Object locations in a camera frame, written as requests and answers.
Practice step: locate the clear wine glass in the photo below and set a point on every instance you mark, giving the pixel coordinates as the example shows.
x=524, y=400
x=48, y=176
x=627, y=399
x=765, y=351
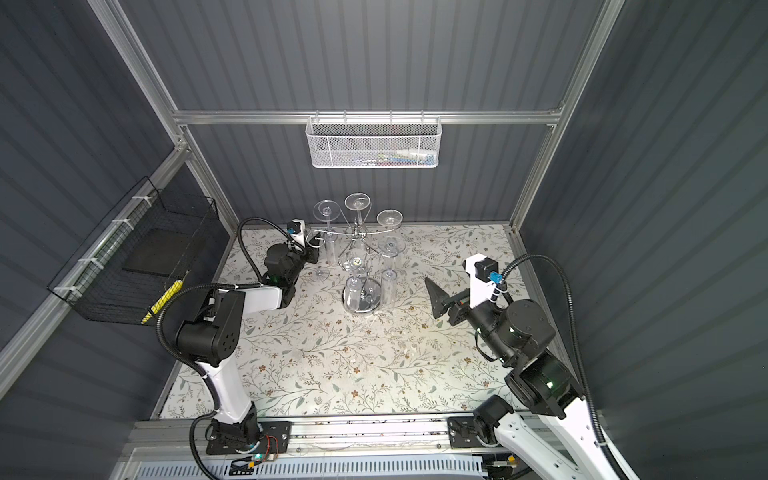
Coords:
x=390, y=220
x=361, y=294
x=323, y=244
x=326, y=212
x=390, y=279
x=359, y=204

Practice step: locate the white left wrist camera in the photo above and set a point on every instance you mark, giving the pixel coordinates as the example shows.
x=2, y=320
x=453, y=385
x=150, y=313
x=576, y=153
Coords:
x=296, y=229

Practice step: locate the items in white basket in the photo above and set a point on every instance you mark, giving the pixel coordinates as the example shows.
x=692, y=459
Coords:
x=408, y=157

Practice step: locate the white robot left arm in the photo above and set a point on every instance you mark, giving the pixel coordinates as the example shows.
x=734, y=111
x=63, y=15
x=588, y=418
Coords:
x=206, y=341

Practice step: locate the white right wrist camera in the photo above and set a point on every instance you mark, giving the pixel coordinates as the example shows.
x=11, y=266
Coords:
x=484, y=279

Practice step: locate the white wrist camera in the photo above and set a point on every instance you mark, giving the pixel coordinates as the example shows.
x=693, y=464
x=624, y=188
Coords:
x=484, y=279
x=296, y=229

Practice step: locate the black pad in basket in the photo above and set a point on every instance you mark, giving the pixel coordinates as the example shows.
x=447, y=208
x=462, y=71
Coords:
x=163, y=253

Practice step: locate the chrome wine glass rack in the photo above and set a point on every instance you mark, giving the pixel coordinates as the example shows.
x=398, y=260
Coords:
x=345, y=244

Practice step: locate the white wire mesh basket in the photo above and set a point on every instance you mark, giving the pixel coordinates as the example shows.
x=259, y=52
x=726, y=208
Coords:
x=333, y=143

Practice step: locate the yellow black tool in basket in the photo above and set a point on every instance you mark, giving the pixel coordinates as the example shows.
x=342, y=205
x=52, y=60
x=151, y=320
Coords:
x=158, y=306

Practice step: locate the black wire basket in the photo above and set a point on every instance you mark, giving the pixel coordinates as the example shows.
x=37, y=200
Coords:
x=93, y=282

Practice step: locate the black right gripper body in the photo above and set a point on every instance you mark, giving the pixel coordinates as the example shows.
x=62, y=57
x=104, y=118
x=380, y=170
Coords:
x=460, y=304

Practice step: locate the white ventilated cover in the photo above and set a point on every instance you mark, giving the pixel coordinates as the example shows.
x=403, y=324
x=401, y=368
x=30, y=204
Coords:
x=444, y=466

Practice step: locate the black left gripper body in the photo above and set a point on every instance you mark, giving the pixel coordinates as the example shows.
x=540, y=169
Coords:
x=309, y=255

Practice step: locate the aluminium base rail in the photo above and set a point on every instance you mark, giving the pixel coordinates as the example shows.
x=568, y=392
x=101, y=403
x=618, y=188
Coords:
x=378, y=434

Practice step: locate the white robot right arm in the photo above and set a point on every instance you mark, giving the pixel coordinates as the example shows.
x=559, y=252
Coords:
x=516, y=334

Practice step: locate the aluminium frame profile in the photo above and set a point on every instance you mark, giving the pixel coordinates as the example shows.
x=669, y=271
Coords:
x=81, y=123

